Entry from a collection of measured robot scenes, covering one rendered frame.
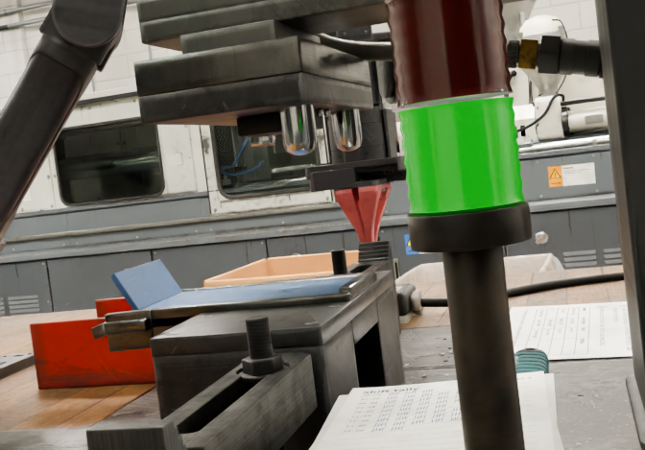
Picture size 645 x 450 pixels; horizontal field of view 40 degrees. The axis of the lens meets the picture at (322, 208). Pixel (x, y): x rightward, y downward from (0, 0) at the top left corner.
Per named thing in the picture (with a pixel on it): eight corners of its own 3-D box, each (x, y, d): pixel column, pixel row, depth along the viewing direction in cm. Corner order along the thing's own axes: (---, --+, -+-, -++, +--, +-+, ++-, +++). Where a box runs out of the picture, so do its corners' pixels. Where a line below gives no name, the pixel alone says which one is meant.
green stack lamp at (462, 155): (418, 206, 32) (408, 113, 32) (527, 195, 31) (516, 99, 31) (399, 216, 28) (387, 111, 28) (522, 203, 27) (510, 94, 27)
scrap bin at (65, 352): (105, 357, 91) (96, 299, 91) (341, 342, 85) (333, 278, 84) (37, 390, 80) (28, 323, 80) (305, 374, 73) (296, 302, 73)
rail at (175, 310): (158, 345, 58) (153, 307, 58) (355, 331, 55) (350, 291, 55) (155, 347, 58) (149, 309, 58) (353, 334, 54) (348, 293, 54)
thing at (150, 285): (161, 298, 66) (155, 259, 66) (364, 282, 62) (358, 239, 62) (115, 318, 59) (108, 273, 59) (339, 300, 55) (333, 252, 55)
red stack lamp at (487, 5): (407, 108, 32) (396, 14, 32) (515, 94, 31) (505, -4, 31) (387, 106, 28) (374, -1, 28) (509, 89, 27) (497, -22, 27)
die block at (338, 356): (278, 389, 70) (266, 294, 69) (405, 382, 67) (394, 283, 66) (168, 487, 50) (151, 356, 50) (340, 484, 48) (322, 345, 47)
